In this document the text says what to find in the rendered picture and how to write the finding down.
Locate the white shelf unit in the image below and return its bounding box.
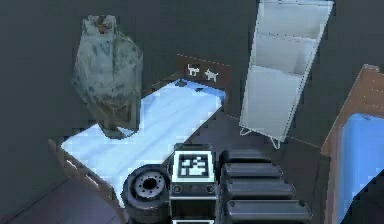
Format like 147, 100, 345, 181
238, 0, 335, 150

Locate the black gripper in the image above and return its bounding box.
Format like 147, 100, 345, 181
120, 163, 172, 224

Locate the grey green crumpled bag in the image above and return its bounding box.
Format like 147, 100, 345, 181
72, 14, 144, 140

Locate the brown bed with blue mattress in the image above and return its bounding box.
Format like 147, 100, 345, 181
320, 63, 384, 224
47, 53, 233, 214

